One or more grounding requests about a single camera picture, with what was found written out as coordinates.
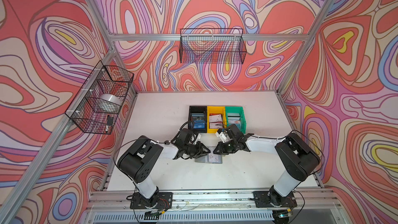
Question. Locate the white vip card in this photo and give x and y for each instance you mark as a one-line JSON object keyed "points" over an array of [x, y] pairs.
{"points": [[215, 159], [215, 118]]}

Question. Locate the white tape roll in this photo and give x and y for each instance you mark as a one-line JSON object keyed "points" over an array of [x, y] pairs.
{"points": [[109, 103]]}

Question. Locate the red VIP card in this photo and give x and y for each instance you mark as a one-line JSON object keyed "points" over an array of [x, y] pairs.
{"points": [[215, 125]]}

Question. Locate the black wire basket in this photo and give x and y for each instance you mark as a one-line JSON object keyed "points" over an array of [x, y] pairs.
{"points": [[212, 46], [84, 112]]}

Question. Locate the grey card holder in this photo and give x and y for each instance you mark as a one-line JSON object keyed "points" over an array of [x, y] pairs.
{"points": [[204, 159]]}

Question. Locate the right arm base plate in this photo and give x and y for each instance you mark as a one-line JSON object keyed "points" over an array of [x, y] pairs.
{"points": [[267, 199]]}

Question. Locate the blue card in black bin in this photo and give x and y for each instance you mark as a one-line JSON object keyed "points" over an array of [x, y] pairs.
{"points": [[199, 125]]}

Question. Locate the teal card in green bin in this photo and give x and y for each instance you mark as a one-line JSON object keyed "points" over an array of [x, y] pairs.
{"points": [[237, 123]]}

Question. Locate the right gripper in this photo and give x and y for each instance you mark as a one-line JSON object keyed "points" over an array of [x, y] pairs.
{"points": [[220, 146]]}

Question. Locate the black wire basket back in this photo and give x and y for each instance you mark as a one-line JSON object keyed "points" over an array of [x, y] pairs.
{"points": [[212, 46]]}

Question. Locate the black storage bin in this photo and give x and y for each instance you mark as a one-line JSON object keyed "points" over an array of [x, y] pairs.
{"points": [[197, 114]]}

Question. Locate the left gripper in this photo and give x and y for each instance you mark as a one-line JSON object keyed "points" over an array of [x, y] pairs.
{"points": [[199, 152]]}

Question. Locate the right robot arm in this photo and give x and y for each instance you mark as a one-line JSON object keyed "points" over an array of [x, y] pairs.
{"points": [[298, 158]]}

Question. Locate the white VIP card in bin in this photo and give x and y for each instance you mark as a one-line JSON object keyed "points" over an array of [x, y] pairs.
{"points": [[215, 118]]}

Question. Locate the green storage bin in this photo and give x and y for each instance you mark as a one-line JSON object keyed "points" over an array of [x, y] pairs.
{"points": [[236, 113]]}

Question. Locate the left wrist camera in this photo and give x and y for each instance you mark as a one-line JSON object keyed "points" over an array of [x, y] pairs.
{"points": [[195, 137]]}

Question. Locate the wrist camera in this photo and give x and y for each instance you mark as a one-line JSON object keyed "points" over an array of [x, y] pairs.
{"points": [[230, 134], [195, 137]]}

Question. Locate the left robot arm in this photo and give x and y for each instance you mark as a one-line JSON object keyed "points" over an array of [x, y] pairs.
{"points": [[138, 161]]}

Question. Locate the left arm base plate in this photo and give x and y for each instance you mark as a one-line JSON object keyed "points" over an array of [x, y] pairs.
{"points": [[160, 200]]}

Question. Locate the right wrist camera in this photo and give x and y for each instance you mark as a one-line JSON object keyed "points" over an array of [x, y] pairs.
{"points": [[230, 134]]}

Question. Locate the black wire basket left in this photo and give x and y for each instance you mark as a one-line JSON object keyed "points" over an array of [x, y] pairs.
{"points": [[84, 112]]}

